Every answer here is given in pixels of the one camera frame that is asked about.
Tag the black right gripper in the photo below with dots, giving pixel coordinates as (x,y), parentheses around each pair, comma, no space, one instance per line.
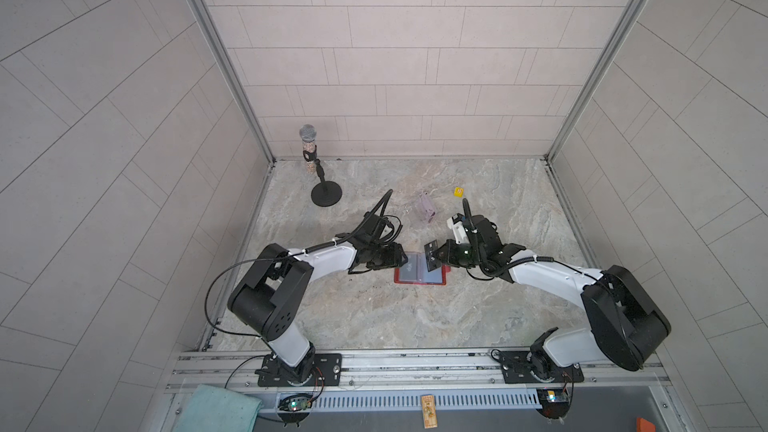
(450,251)

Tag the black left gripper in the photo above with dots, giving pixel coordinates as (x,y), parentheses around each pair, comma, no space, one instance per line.
(393,256)

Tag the red leather card holder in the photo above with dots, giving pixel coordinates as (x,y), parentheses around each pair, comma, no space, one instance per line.
(415,272)

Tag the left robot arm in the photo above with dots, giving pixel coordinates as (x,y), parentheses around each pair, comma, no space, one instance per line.
(269,295)

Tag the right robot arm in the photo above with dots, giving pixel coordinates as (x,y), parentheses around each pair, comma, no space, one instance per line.
(625,326)

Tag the microphone on black stand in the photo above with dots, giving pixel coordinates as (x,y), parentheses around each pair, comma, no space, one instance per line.
(325,193)

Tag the small wooden block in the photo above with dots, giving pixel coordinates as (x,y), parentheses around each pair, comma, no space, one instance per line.
(429,413)

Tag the right circuit board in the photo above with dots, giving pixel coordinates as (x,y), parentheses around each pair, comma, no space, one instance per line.
(555,403)

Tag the left green circuit board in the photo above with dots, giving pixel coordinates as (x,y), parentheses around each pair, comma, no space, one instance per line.
(294,408)

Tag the teal cloth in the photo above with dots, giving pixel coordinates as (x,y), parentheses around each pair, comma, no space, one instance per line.
(217,409)

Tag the orange object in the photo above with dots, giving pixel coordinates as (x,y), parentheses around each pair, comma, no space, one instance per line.
(643,425)

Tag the aluminium corner profile right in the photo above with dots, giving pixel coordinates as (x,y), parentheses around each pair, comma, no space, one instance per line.
(627,19)

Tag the aluminium corner profile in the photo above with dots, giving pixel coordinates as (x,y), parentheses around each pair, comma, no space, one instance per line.
(213,40)
(627,19)

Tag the aluminium corner profile left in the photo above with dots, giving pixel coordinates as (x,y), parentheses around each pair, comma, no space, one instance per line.
(213,40)

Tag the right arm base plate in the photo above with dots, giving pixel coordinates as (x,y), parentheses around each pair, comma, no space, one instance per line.
(524,366)

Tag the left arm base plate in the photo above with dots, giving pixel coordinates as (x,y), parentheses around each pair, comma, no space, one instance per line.
(316,369)

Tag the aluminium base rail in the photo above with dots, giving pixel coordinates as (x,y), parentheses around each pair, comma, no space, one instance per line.
(394,380)

